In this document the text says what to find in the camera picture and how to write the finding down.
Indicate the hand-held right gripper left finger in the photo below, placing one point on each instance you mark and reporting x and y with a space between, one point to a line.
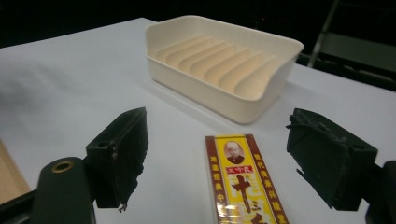
120 161

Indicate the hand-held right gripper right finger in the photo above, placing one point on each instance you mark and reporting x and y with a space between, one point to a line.
327 158

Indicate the yellow and red packet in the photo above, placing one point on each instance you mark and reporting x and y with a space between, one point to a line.
241 183

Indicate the cream ribbed plastic tray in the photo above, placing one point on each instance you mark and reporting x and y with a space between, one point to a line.
224 67

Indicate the metal stand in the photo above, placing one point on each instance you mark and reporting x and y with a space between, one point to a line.
351 43

